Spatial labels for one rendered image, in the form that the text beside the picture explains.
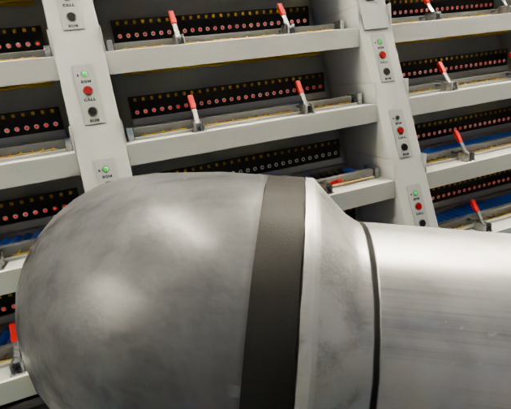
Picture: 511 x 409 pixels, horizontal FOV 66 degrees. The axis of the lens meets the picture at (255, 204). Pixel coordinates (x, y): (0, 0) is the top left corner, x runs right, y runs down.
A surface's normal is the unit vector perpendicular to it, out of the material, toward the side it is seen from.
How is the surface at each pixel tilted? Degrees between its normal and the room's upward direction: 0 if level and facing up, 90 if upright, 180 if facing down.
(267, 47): 108
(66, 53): 90
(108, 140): 90
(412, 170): 90
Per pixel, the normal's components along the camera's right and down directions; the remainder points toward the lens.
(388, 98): 0.28, -0.07
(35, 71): 0.33, 0.23
